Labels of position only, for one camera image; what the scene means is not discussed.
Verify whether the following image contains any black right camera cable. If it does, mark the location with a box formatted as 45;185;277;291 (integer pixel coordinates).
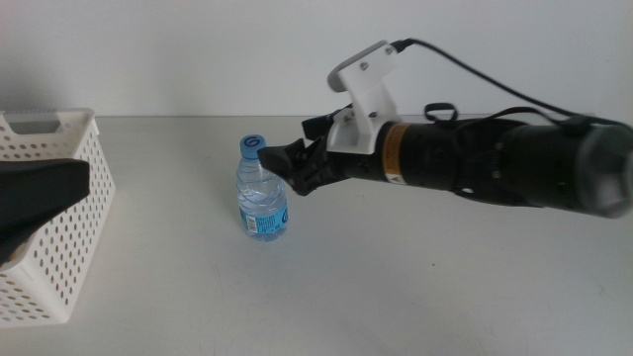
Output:
390;38;633;128

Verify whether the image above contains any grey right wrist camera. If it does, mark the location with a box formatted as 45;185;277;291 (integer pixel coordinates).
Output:
326;40;392;94

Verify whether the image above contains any clear water bottle blue label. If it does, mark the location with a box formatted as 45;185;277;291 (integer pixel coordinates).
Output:
235;133;290;242

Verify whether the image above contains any white right camera bracket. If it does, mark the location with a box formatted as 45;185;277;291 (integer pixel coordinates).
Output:
325;44;403;154

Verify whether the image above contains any white perforated plastic basket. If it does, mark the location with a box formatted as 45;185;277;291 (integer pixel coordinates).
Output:
0;107;118;326

